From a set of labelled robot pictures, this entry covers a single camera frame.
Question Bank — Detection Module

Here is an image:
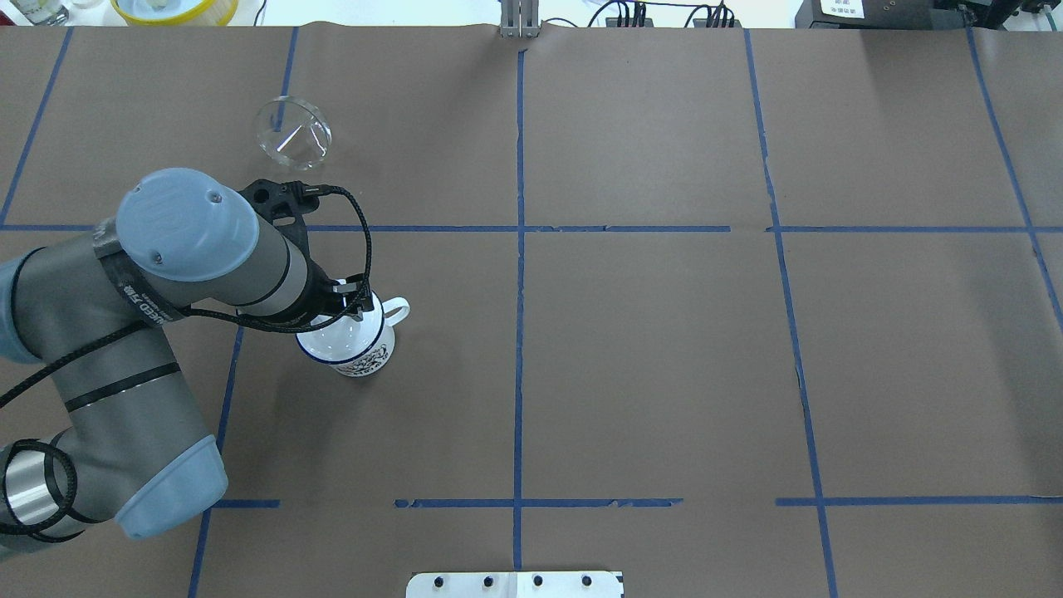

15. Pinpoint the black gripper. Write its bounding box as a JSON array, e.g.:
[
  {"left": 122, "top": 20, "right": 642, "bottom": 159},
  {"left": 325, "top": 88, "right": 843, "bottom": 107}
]
[{"left": 314, "top": 277, "right": 375, "bottom": 322}]

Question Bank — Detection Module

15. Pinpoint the white enamel mug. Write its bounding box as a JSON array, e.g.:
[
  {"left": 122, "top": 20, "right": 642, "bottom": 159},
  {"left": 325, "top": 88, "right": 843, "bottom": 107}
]
[{"left": 296, "top": 294, "right": 410, "bottom": 378}]

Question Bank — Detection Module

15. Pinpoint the clear glass funnel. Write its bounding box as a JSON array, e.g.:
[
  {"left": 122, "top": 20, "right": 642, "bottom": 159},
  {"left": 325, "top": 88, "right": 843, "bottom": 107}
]
[{"left": 253, "top": 95, "right": 333, "bottom": 171}]

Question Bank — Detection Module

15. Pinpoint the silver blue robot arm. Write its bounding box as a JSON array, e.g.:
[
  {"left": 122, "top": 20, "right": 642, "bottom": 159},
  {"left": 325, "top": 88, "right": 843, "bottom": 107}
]
[{"left": 2, "top": 168, "right": 373, "bottom": 560}]

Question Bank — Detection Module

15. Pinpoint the yellow tape roll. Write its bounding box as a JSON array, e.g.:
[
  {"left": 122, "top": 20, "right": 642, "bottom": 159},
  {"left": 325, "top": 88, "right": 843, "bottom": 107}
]
[{"left": 109, "top": 1, "right": 239, "bottom": 27}]

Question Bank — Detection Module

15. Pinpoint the black desktop computer box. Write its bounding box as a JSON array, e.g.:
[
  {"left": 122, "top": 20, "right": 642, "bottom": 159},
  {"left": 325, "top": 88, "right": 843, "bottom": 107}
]
[{"left": 794, "top": 1, "right": 986, "bottom": 31}]

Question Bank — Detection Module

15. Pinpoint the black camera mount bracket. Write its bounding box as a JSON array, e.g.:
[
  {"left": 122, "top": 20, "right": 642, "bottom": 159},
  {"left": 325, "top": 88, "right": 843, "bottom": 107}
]
[{"left": 238, "top": 180, "right": 326, "bottom": 257}]

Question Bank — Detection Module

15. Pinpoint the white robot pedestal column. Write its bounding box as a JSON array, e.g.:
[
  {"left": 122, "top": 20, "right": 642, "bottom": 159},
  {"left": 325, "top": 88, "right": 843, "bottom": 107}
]
[{"left": 405, "top": 571, "right": 625, "bottom": 597}]

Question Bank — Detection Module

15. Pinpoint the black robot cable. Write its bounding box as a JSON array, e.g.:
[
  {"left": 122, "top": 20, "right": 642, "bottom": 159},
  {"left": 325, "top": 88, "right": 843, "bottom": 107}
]
[{"left": 0, "top": 184, "right": 373, "bottom": 541}]

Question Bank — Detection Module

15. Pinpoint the aluminium frame post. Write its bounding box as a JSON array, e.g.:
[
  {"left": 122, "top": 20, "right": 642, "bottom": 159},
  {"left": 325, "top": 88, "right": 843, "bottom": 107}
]
[{"left": 497, "top": 0, "right": 541, "bottom": 39}]

